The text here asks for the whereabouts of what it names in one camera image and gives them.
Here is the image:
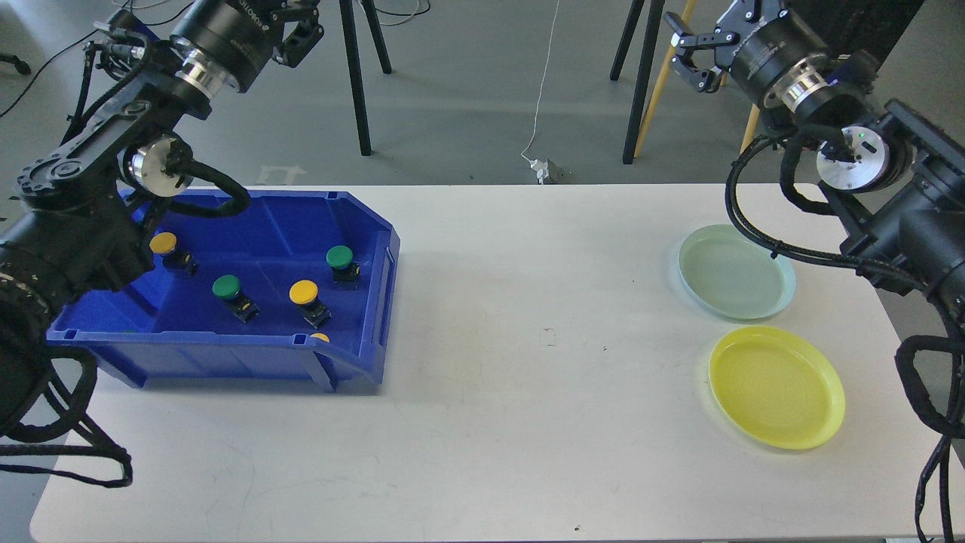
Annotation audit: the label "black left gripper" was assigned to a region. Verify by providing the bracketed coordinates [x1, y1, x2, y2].
[171, 1, 324, 94]

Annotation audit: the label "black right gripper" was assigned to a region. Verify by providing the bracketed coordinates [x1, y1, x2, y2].
[664, 1, 829, 108]

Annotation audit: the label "yellow push button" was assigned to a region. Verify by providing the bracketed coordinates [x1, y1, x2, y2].
[289, 279, 332, 330]
[149, 232, 198, 278]

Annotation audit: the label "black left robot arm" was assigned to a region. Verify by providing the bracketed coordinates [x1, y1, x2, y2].
[1, 1, 323, 488]

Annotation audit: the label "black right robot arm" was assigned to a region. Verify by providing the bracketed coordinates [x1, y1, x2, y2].
[665, 1, 964, 542]

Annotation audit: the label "light green plate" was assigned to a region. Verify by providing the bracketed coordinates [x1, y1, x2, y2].
[676, 224, 798, 322]

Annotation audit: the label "green push button right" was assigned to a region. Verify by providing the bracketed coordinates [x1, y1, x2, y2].
[325, 244, 361, 291]

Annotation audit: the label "green push button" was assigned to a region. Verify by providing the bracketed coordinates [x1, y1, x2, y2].
[325, 244, 361, 291]
[211, 274, 261, 323]

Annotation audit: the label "green push button left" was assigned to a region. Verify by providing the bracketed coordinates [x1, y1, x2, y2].
[211, 274, 261, 323]

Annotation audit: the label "yellow plate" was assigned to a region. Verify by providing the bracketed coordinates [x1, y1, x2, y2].
[706, 326, 847, 451]

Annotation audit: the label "wooden easel legs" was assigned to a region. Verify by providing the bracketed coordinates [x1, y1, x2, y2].
[630, 48, 761, 162]

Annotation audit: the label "black tripod left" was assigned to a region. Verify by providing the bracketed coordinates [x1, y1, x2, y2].
[338, 0, 393, 158]

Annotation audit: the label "black tripod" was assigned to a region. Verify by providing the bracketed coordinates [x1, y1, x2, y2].
[338, 0, 393, 158]
[609, 1, 666, 165]

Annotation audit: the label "black tripod right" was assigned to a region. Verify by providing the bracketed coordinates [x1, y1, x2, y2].
[609, 1, 666, 165]

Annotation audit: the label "white power adapter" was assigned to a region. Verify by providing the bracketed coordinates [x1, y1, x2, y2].
[528, 159, 564, 186]

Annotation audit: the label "blue plastic bin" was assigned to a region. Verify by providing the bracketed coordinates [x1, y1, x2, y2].
[46, 190, 400, 392]

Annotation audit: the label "black floor cables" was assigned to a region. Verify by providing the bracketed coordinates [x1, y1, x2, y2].
[0, 0, 432, 121]

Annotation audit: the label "white cable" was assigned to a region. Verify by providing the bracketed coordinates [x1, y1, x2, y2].
[519, 0, 561, 163]

